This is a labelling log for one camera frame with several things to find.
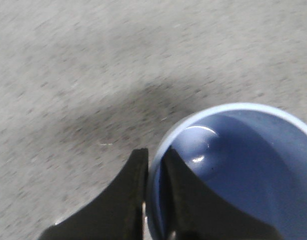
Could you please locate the blue plastic cup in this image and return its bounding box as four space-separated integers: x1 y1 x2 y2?
146 103 307 240

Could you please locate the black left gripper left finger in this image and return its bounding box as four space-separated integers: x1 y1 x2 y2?
39 148 149 240

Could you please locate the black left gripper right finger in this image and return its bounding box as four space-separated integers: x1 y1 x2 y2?
163 147 282 240

